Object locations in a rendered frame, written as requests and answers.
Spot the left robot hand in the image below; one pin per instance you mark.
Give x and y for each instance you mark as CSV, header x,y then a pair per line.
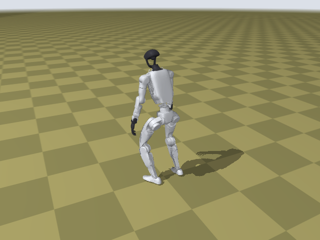
x,y
133,126

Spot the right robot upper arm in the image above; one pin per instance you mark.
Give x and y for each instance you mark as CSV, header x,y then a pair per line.
x,y
171,73

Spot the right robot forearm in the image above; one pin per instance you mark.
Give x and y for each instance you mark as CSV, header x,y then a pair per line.
x,y
169,103

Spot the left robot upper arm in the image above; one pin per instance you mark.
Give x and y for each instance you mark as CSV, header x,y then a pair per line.
x,y
143,81

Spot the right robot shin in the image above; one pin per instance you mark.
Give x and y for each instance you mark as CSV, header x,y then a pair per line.
x,y
173,151

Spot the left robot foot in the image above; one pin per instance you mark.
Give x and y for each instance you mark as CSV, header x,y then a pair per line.
x,y
150,179

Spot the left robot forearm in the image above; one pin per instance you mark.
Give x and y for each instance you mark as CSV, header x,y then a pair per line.
x,y
137,109

